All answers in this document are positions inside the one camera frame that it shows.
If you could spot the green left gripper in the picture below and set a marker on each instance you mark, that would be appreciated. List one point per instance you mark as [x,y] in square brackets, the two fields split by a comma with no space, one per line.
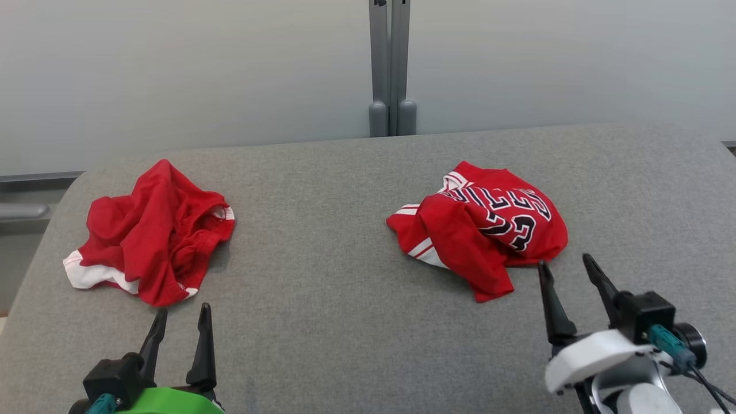
[172,402]

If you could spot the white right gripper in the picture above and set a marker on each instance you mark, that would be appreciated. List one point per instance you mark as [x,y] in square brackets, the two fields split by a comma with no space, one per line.
[592,356]

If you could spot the red shorts white trim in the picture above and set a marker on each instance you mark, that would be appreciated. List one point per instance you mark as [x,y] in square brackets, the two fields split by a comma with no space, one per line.
[144,236]

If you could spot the red basketball jersey number 23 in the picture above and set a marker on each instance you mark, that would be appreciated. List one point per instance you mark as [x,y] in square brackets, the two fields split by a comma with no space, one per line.
[460,241]

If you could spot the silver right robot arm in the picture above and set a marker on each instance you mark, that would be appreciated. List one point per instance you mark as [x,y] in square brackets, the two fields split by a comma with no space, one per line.
[644,399]

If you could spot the grey rounded metal bar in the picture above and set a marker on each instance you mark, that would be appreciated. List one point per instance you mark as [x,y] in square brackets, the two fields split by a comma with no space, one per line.
[23,211]

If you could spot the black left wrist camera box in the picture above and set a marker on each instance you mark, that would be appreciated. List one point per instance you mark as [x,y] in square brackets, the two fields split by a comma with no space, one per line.
[112,376]

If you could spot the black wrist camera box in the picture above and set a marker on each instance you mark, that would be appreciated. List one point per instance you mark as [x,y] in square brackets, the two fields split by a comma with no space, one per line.
[650,313]
[112,376]

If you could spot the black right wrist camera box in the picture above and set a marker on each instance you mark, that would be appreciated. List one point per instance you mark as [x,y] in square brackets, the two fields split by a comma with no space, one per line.
[650,313]

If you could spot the grey metal wall rail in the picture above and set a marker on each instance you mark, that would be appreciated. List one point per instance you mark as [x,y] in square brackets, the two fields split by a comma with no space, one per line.
[34,177]

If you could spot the grey partition post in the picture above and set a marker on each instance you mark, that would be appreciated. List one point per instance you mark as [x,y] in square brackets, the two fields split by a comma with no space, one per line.
[401,57]
[378,57]

